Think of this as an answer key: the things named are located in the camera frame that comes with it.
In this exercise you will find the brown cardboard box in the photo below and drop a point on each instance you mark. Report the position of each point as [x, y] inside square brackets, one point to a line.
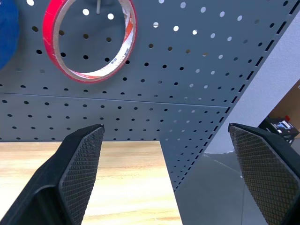
[289, 103]

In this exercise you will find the red tape roll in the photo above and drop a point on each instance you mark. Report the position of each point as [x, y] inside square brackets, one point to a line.
[131, 35]

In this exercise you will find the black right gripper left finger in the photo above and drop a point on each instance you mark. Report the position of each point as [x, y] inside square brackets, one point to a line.
[70, 173]

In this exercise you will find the metal pegboard hook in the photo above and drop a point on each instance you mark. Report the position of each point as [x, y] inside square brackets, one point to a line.
[98, 6]

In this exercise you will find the grey metal pegboard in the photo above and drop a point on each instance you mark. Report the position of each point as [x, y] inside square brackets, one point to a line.
[164, 93]

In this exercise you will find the blue tape roll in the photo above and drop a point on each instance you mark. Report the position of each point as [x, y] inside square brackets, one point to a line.
[8, 32]

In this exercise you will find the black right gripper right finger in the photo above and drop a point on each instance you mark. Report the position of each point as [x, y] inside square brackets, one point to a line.
[264, 168]

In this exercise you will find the black box with label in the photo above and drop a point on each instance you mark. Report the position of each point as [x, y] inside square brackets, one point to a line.
[280, 127]

